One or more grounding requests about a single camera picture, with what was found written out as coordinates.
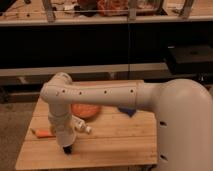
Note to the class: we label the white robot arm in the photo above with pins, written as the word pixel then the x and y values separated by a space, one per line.
pixel 183 109

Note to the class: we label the orange ceramic cup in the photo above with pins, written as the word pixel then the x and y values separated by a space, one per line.
pixel 85 111

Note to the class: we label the black striped eraser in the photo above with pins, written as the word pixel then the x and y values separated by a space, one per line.
pixel 67 149

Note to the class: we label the blue cloth object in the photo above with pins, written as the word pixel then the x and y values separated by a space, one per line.
pixel 129 112

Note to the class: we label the white tube bottle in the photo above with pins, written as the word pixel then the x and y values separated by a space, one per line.
pixel 81 126

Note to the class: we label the long shelf bench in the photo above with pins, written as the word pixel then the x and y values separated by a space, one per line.
pixel 20 76

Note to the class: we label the wooden table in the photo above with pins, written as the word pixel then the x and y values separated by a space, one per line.
pixel 116 140

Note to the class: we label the black box on right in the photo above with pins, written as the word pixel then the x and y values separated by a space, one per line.
pixel 195 59

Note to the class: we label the orange carrot toy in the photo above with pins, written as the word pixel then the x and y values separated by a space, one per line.
pixel 42 133

